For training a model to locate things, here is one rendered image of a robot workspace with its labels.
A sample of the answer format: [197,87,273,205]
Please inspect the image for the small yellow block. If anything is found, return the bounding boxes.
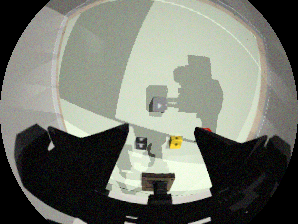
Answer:
[169,136,182,149]

